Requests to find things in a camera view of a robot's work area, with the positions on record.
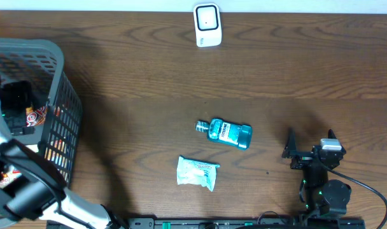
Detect grey plastic shopping basket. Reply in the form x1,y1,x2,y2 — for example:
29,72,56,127
0,38,83,229

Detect red chocolate bar wrapper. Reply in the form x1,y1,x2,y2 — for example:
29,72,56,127
25,106,47,127

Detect white barcode scanner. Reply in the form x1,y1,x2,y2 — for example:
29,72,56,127
193,3,222,48

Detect black mounting rail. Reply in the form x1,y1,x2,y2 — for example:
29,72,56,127
127,217,366,229

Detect light blue tissue packet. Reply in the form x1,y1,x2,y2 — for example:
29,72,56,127
176,156,220,192

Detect blue mouthwash bottle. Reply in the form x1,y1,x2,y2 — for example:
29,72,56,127
195,118,253,150

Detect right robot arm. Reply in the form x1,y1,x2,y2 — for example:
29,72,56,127
282,130,351,217

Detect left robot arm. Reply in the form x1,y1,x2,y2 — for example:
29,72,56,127
0,69,129,228

